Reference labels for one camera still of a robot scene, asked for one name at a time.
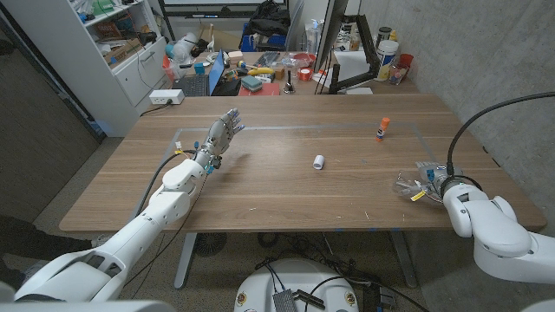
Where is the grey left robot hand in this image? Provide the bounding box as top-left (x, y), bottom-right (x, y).
top-left (194, 107), bottom-right (246, 169)

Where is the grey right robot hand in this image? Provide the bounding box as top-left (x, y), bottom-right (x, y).
top-left (415, 160), bottom-right (463, 200)

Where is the orange glue stick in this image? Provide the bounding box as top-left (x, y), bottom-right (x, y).
top-left (375, 117), bottom-right (391, 143)

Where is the clear sanitizer bottle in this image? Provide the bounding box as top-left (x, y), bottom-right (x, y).
top-left (304, 18), bottom-right (325, 55)

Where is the open laptop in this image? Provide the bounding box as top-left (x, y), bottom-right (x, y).
top-left (172, 49), bottom-right (226, 98)

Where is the teal box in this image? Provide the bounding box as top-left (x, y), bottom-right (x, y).
top-left (240, 75), bottom-right (264, 93)

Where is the white power strip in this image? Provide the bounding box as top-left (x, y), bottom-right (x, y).
top-left (148, 88), bottom-right (186, 106)

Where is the red mat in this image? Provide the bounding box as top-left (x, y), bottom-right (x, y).
top-left (238, 81), bottom-right (281, 97)

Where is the grey table leg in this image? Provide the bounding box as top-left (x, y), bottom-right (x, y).
top-left (388, 229), bottom-right (420, 289)
top-left (173, 232), bottom-right (199, 290)

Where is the blue bin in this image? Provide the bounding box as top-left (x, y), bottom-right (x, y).
top-left (238, 33), bottom-right (287, 53)

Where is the white shelf cabinet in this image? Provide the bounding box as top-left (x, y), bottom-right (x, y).
top-left (2, 0), bottom-right (173, 138)

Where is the black round floor fan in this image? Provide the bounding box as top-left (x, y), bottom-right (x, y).
top-left (193, 232), bottom-right (228, 258)

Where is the red bowl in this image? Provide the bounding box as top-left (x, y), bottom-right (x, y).
top-left (292, 52), bottom-right (317, 68)

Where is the red cup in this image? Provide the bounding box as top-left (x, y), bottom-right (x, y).
top-left (397, 53), bottom-right (415, 73)

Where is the black backpack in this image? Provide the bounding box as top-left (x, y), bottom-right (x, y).
top-left (238, 0), bottom-right (291, 38)

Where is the cardboard box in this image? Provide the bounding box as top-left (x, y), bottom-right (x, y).
top-left (102, 37), bottom-right (144, 66)

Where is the white labelled tub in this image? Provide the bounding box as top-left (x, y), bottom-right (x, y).
top-left (375, 39), bottom-right (400, 82)

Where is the whiteboard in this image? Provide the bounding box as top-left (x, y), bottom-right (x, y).
top-left (158, 0), bottom-right (290, 19)

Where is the black monitor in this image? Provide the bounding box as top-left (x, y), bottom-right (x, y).
top-left (312, 0), bottom-right (350, 73)

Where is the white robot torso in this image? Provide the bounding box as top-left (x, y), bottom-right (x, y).
top-left (233, 258), bottom-right (360, 312)

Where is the person's dark trouser leg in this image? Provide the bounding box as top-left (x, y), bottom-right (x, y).
top-left (0, 215), bottom-right (93, 294)

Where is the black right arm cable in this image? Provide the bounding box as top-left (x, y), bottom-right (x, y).
top-left (446, 91), bottom-right (555, 177)

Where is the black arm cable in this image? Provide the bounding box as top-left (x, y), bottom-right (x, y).
top-left (446, 91), bottom-right (555, 177)
top-left (129, 149), bottom-right (196, 222)

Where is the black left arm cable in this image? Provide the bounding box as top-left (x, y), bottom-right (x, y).
top-left (129, 149), bottom-right (196, 222)

